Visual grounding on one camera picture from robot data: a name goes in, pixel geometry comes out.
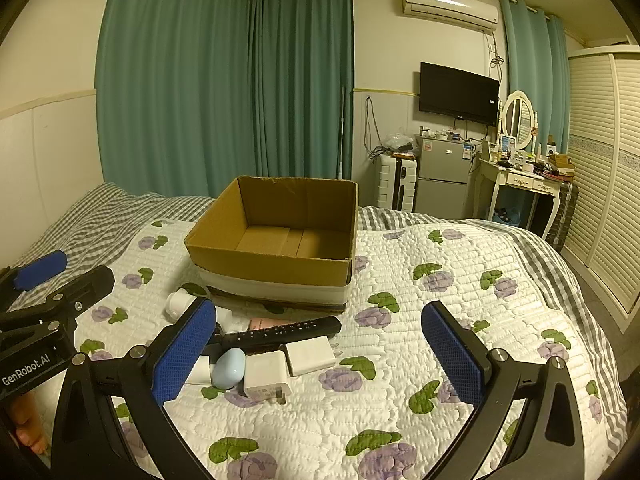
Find brown cardboard box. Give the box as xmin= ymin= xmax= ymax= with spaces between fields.
xmin=184 ymin=175 xmax=360 ymax=315

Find oval white mirror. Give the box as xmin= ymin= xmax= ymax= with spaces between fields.
xmin=501 ymin=90 xmax=536 ymax=152

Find clear plastic bag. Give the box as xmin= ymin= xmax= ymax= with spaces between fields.
xmin=380 ymin=132 xmax=418 ymax=156

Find white bottle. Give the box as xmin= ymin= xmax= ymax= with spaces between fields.
xmin=166 ymin=290 xmax=235 ymax=332

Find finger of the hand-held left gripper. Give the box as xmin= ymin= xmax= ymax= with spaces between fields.
xmin=0 ymin=250 xmax=68 ymax=311
xmin=0 ymin=265 xmax=116 ymax=337

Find white louvered wardrobe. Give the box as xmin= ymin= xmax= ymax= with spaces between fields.
xmin=562 ymin=42 xmax=640 ymax=333

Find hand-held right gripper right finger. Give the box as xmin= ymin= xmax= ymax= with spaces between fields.
xmin=421 ymin=301 xmax=586 ymax=480

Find white air conditioner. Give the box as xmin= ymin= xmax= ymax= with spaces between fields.
xmin=401 ymin=0 xmax=501 ymax=35

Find white dressing table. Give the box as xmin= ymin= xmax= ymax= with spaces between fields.
xmin=470 ymin=142 xmax=563 ymax=241

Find teal corner curtain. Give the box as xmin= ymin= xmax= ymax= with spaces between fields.
xmin=247 ymin=0 xmax=353 ymax=181

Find narrow teal curtain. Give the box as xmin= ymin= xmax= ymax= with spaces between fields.
xmin=500 ymin=0 xmax=571 ymax=156

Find silver fridge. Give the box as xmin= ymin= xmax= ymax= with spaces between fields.
xmin=414 ymin=135 xmax=473 ymax=218

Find wide teal curtain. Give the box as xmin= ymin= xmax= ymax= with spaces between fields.
xmin=95 ymin=0 xmax=256 ymax=198

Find brown boxes stack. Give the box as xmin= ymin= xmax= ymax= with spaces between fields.
xmin=547 ymin=152 xmax=576 ymax=181

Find black wall television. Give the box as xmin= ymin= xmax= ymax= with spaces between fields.
xmin=419 ymin=62 xmax=501 ymax=127

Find white suitcase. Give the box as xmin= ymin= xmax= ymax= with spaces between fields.
xmin=376 ymin=154 xmax=418 ymax=211

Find white floral quilt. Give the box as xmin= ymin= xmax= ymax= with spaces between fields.
xmin=75 ymin=217 xmax=628 ymax=480

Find black remote control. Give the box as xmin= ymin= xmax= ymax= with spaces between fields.
xmin=217 ymin=316 xmax=343 ymax=350

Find white mop pole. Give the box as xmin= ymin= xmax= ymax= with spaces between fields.
xmin=339 ymin=85 xmax=347 ymax=181

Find light blue earbud case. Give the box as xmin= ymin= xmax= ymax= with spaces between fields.
xmin=211 ymin=349 xmax=247 ymax=390

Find white square charger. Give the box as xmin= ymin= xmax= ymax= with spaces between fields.
xmin=243 ymin=351 xmax=291 ymax=403

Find person's left hand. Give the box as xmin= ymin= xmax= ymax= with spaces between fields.
xmin=7 ymin=394 xmax=52 ymax=457

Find dark suitcase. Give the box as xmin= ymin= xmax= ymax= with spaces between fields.
xmin=542 ymin=180 xmax=580 ymax=251

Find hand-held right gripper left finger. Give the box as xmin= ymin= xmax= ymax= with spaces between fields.
xmin=50 ymin=297 xmax=218 ymax=480

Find hanging black cables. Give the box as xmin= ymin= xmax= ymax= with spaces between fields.
xmin=364 ymin=95 xmax=377 ymax=157

